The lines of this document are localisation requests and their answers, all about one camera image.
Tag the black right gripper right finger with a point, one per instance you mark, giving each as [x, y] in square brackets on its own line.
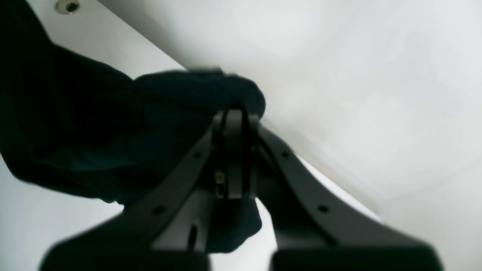
[314, 229]

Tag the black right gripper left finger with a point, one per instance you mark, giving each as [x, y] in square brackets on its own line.
[168, 230]

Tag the black t-shirt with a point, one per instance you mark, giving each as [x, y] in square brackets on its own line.
[78, 126]

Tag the right table cable grommet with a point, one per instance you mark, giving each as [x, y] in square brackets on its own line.
[67, 6]

